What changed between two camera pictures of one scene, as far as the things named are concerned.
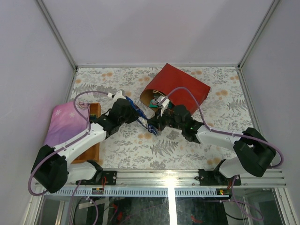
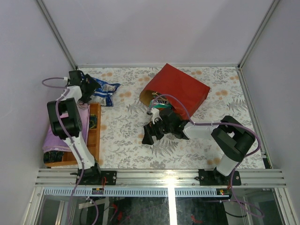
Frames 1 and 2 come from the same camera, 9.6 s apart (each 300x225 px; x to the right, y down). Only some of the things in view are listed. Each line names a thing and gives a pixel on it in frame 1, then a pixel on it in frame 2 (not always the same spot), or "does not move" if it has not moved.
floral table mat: (227, 109) does not move
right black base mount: (213, 177) does not move
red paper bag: (170, 78) does not move
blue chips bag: (142, 118) -> (106, 90)
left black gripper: (131, 110) -> (91, 84)
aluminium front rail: (176, 177) does not move
